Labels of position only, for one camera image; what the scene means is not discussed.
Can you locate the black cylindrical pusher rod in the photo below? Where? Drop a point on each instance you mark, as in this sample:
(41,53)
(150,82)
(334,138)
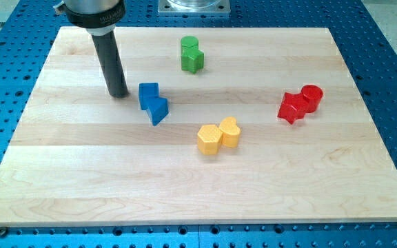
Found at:
(110,62)

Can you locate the blue square block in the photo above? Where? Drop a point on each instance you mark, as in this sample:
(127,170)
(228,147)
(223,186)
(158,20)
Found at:
(147,90)

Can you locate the blue pentagon block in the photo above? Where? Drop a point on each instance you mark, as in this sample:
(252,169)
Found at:
(157,109)

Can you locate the green cylinder block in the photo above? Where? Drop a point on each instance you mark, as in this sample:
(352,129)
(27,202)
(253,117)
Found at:
(188,44)

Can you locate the green star block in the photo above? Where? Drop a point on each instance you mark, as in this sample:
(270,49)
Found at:
(192,60)

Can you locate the blue perforated table plate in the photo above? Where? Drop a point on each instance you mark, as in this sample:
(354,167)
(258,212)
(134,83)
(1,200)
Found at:
(27,36)

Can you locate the light wooden board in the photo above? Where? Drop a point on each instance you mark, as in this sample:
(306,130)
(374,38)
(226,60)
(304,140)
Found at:
(79,157)

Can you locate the yellow hexagon block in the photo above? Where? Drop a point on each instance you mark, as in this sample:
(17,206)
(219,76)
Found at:
(209,139)

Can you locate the yellow heart block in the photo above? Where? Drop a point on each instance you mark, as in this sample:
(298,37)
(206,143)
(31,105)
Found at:
(231,132)

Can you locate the red star block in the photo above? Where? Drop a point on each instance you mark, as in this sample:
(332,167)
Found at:
(293,107)

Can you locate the red cylinder block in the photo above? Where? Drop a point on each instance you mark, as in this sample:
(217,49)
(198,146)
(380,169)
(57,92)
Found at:
(312,94)

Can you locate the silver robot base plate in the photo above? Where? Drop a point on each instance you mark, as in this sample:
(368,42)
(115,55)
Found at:
(194,6)

